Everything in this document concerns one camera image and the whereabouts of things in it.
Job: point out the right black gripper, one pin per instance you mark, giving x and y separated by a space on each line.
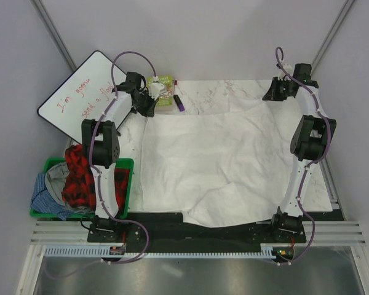
272 94

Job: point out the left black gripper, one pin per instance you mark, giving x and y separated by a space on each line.
149 112

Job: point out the white long sleeve shirt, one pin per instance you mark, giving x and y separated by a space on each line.
217 170

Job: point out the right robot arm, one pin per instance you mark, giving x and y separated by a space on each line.
309 145

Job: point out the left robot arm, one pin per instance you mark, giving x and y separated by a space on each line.
100 146

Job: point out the green paperback book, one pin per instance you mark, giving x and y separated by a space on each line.
165 99

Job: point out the purple marker pen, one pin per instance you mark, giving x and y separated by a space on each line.
179 103

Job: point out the white whiteboard with red writing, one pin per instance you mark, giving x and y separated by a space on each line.
84 95

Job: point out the green plastic bin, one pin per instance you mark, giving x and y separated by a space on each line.
124 164

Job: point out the red black plaid shirt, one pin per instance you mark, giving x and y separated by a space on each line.
79 189

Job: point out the grey shirt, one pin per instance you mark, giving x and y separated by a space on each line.
55 180

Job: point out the blue checked shirt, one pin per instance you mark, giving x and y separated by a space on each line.
43 205

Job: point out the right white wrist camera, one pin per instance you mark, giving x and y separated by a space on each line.
285 71

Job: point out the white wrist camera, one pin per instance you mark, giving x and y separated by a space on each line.
285 71
155 87

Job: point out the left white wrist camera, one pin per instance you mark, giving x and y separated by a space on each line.
155 87

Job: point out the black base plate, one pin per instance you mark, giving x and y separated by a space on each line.
168 231

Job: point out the aluminium rail frame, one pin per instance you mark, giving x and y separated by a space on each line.
59 233

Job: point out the white slotted cable duct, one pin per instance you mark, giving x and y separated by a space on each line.
116 252

